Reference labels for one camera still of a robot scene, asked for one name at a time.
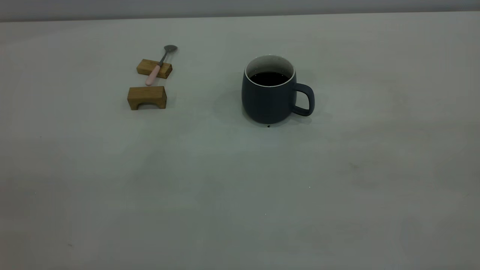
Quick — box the rectangular wooden block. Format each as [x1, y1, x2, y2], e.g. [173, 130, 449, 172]
[136, 58, 173, 79]

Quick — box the pink handled metal spoon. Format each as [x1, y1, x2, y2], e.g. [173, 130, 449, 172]
[145, 45, 179, 86]

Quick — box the grey ceramic cup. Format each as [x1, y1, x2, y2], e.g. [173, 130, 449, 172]
[241, 54, 315, 125]

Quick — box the dark coffee liquid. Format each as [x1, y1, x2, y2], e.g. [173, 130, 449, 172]
[249, 71, 289, 86]

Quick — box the arched wooden block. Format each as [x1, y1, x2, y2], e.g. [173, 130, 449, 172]
[127, 86, 167, 110]

